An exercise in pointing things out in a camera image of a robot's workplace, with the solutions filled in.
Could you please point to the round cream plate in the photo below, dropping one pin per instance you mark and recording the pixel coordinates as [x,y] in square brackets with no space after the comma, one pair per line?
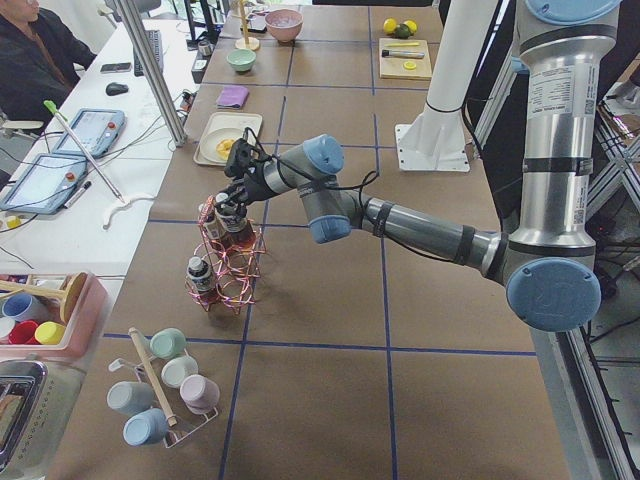
[210,140]

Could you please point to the front tea bottle in rack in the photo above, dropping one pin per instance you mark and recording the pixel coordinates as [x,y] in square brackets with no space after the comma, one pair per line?
[203,282]

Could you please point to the mint green bowl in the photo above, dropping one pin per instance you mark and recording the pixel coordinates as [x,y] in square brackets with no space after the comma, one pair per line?
[241,60]

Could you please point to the lower teach pendant tablet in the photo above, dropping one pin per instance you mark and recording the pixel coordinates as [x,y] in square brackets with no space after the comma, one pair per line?
[46,185]

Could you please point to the white cup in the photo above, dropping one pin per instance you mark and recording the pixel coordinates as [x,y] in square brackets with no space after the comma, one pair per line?
[176,370]

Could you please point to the copper wire bottle rack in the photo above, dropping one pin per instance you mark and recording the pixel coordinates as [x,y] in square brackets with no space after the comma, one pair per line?
[235,270]

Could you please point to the wooden cutting board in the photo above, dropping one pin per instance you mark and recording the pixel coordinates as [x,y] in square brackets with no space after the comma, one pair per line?
[404,59]

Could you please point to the upper teach pendant tablet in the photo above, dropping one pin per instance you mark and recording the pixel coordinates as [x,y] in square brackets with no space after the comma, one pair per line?
[98,129]

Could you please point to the yellow plastic knife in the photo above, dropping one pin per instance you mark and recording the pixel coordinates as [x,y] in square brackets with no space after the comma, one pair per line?
[402,44]

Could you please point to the black marker pen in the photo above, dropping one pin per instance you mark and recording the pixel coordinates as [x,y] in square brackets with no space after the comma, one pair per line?
[77,194]

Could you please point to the pink cup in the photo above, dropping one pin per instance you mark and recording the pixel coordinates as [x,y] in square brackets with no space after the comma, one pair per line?
[200,394]

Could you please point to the green-tipped metal rod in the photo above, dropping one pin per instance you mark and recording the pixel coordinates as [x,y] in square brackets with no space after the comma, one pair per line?
[52,108]

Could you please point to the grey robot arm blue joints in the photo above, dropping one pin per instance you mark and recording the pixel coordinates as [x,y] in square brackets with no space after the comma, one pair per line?
[545,265]

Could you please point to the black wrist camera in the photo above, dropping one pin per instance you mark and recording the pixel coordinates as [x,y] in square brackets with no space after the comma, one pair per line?
[241,158]

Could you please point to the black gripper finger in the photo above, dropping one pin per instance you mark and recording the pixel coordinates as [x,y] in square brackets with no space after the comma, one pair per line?
[236,204]
[222,196]

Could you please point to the person in black jacket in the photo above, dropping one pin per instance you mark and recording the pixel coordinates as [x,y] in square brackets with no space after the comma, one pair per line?
[39,54]

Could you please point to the pink bowl with ice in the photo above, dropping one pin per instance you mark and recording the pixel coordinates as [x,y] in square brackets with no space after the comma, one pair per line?
[284,25]

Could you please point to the wooden stand round base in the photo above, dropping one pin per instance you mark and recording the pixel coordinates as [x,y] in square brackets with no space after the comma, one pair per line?
[247,41]

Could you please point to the steel muddler black tip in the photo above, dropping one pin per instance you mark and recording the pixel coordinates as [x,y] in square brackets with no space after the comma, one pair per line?
[394,53]

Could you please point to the green lime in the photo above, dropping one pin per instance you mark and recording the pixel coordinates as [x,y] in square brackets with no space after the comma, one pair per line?
[402,31]

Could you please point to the silver toaster appliance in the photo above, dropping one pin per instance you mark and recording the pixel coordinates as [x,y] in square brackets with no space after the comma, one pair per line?
[23,439]

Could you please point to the black smartphone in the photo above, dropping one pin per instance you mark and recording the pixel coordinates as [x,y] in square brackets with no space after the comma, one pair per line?
[113,68]

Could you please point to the aluminium frame post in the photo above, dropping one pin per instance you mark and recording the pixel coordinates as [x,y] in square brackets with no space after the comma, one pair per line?
[136,31]

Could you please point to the folded purple cloth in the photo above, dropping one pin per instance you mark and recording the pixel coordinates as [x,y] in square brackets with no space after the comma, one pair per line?
[232,97]

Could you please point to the cream rectangular serving tray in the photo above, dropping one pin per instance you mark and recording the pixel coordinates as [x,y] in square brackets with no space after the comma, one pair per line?
[231,120]

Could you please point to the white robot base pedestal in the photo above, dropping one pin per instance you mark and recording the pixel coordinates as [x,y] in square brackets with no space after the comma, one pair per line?
[435,140]

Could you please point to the yellow lemon left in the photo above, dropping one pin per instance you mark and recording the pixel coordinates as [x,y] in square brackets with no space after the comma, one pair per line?
[389,26]

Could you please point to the wire cup rack wooden handle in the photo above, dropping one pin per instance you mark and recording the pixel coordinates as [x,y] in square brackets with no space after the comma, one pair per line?
[147,369]

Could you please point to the black keyboard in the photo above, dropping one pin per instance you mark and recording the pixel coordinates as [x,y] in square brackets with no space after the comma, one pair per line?
[155,41]

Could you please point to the mint green cup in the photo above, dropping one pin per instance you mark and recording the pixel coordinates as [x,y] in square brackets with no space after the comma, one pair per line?
[168,343]

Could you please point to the black computer mouse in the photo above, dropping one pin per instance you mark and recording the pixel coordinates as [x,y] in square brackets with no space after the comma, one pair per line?
[115,88]

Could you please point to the rear tea bottle in rack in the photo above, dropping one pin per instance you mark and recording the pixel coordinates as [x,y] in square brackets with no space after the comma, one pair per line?
[212,229]

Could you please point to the grey-blue cup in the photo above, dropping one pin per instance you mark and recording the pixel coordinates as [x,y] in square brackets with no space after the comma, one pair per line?
[130,398]

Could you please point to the pink bin with cups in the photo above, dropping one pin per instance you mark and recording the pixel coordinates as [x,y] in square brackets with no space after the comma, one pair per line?
[50,323]

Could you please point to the light blue cup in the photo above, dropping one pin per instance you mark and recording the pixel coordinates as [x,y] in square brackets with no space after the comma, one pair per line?
[147,427]

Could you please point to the tea bottle in rack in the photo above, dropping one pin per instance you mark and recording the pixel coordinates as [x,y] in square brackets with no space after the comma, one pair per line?
[203,282]
[212,229]

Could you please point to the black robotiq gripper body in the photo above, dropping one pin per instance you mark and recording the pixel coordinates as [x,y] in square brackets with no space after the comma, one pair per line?
[248,190]

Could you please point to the teach pendant tablet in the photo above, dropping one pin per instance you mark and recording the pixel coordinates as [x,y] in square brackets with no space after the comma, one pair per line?
[46,185]
[98,129]

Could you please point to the glazed ring donut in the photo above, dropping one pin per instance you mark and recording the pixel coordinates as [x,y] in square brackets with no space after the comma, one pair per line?
[223,148]

